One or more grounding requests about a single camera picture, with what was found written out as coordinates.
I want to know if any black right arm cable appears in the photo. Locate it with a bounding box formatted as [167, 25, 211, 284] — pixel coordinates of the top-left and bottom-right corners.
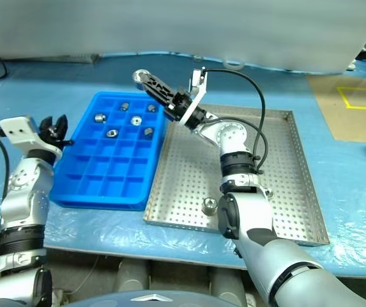
[201, 68, 270, 175]

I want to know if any grey robot chest shell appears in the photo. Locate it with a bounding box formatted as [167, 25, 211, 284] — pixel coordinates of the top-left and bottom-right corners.
[64, 289, 257, 307]

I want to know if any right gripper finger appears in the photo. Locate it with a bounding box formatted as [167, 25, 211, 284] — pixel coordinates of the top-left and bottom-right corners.
[136, 80, 172, 108]
[142, 72, 176, 99]

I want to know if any brown cardboard mat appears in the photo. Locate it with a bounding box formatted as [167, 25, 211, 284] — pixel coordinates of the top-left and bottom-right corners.
[307, 68, 366, 143]

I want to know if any perforated steel tray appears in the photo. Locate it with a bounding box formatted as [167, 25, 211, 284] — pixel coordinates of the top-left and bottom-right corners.
[143, 102, 330, 248]

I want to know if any white backdrop board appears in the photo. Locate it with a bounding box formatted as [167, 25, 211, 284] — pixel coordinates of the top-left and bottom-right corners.
[0, 0, 366, 76]

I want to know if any grey rounded cylinder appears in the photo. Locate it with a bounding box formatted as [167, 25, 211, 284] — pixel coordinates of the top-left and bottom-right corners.
[117, 258, 151, 294]
[210, 267, 246, 298]

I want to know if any white tape ring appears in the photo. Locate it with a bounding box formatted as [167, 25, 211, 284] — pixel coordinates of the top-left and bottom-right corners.
[224, 59, 245, 72]

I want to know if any blue compartment tray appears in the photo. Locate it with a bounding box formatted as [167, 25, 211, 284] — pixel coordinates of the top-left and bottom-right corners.
[49, 91, 171, 212]

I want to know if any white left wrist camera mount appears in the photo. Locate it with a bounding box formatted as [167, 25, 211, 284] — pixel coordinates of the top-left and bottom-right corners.
[0, 115, 63, 157]

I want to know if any thin grey cord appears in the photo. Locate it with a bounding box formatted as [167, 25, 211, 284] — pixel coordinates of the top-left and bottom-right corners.
[64, 255, 101, 295]

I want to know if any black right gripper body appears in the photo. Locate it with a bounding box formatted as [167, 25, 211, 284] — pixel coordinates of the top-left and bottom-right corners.
[163, 90, 194, 122]

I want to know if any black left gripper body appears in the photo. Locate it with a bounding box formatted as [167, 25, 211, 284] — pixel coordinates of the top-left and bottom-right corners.
[38, 127, 74, 151]

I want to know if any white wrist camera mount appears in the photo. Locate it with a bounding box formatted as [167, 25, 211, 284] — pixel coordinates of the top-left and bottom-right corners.
[179, 67, 208, 125]
[0, 115, 63, 157]

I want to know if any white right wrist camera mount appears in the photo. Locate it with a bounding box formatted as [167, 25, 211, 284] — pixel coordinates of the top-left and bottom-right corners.
[179, 67, 208, 125]

